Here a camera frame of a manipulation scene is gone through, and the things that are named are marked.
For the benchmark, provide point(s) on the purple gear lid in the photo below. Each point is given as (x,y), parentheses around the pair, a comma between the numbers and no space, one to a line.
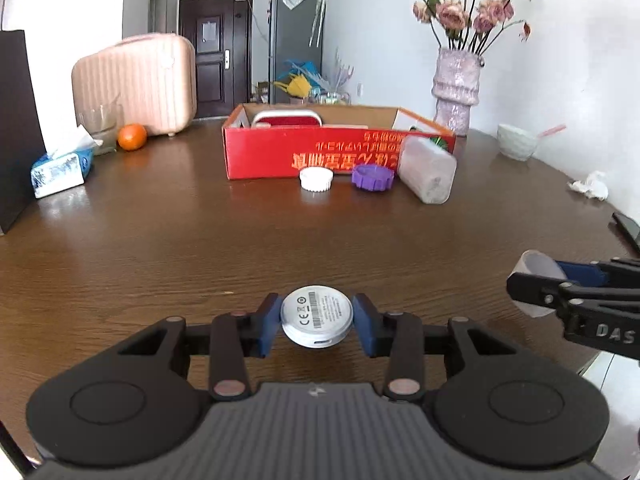
(372,178)

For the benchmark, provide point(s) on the blue yellow toy pile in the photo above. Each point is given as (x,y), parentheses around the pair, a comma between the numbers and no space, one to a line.
(304,82)

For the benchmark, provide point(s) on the small white round device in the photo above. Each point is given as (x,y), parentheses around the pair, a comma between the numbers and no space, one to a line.
(316,316)

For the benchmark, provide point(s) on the pink suitcase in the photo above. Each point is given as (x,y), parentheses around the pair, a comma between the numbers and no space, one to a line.
(151,78)

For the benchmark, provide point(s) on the black paper bag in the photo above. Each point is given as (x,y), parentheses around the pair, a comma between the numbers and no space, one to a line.
(21,138)

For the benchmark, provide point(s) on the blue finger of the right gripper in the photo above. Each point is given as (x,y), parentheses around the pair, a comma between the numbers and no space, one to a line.
(584,274)

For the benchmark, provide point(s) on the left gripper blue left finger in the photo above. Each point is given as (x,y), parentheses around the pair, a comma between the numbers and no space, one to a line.
(267,323)

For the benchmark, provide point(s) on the clear glass cup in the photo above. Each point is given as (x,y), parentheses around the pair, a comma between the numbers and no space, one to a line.
(102,123)

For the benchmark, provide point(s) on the pink textured vase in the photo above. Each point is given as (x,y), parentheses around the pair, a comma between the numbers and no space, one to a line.
(456,88)

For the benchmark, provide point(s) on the clear plastic jar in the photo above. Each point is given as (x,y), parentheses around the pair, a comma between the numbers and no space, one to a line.
(426,169)

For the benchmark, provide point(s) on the orange fruit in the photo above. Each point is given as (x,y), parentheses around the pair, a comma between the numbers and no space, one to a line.
(131,137)

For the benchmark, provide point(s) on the crumpled white tissue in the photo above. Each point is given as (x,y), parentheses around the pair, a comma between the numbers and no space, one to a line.
(593,186)

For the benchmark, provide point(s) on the blue tissue pack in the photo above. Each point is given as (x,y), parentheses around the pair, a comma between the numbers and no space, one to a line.
(67,166)

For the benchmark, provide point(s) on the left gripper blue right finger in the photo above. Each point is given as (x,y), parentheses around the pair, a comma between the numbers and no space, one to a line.
(367,321)

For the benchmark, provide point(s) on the pale green bowl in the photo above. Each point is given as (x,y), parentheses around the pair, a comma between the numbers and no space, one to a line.
(516,143)

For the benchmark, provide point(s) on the dried pink roses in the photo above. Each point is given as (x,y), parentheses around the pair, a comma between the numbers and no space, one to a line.
(469,25)

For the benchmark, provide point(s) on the dark brown entrance door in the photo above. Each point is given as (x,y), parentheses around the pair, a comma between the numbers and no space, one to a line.
(219,31)

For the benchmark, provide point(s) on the red cardboard box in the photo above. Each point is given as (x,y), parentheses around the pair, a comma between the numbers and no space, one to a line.
(351,135)

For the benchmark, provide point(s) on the grey refrigerator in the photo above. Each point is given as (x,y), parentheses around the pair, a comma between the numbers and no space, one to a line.
(295,37)

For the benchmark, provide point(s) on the white ridged cap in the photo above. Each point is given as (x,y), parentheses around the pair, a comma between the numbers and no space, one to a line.
(316,179)

